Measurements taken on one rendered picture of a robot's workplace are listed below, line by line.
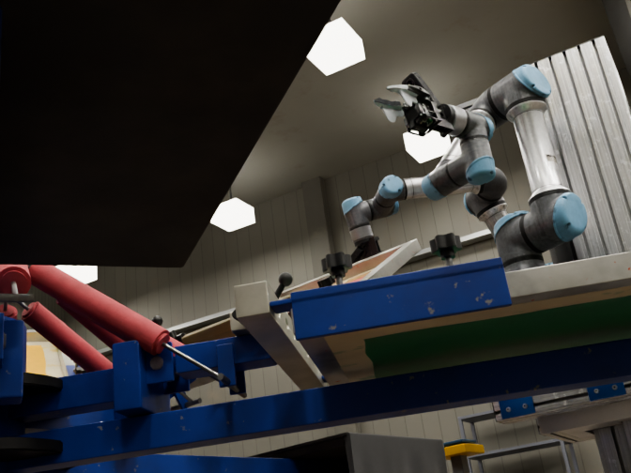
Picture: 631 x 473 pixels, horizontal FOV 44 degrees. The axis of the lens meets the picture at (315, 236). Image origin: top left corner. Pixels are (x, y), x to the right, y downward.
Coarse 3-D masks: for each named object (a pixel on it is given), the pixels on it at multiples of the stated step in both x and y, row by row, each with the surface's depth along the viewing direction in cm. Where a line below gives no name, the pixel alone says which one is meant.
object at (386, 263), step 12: (384, 252) 252; (396, 252) 239; (408, 252) 241; (360, 264) 257; (372, 264) 255; (384, 264) 228; (396, 264) 233; (324, 276) 265; (348, 276) 260; (372, 276) 219; (384, 276) 225; (300, 288) 271; (312, 288) 268; (192, 384) 203; (204, 384) 201
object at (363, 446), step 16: (352, 448) 197; (368, 448) 202; (384, 448) 208; (400, 448) 214; (416, 448) 220; (432, 448) 226; (352, 464) 195; (368, 464) 200; (384, 464) 206; (400, 464) 211; (416, 464) 218; (432, 464) 224
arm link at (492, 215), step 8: (464, 200) 293; (472, 200) 286; (480, 200) 283; (488, 200) 281; (496, 200) 282; (504, 200) 286; (472, 208) 289; (480, 208) 284; (488, 208) 282; (496, 208) 282; (504, 208) 285; (480, 216) 285; (488, 216) 284; (496, 216) 283; (488, 224) 285
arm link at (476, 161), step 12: (468, 144) 202; (480, 144) 201; (468, 156) 201; (480, 156) 200; (456, 168) 204; (468, 168) 201; (480, 168) 199; (492, 168) 199; (456, 180) 206; (468, 180) 202; (480, 180) 202
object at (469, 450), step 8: (448, 448) 254; (456, 448) 252; (464, 448) 250; (472, 448) 254; (480, 448) 258; (448, 456) 255; (456, 456) 256; (464, 456) 257; (456, 464) 256; (464, 464) 255; (456, 472) 255; (464, 472) 253
